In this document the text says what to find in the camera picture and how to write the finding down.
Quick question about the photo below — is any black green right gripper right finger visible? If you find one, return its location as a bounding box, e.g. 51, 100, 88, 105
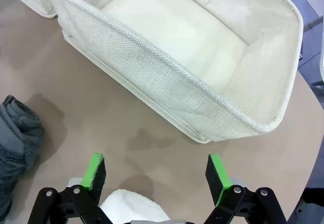
202, 153, 287, 224

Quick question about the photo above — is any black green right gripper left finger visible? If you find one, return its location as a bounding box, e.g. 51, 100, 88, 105
27, 153, 112, 224

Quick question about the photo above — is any white towel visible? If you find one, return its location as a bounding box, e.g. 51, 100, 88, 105
100, 189, 170, 224

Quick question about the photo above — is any grey rolled towel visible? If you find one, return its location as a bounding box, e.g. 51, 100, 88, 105
0, 94, 46, 222

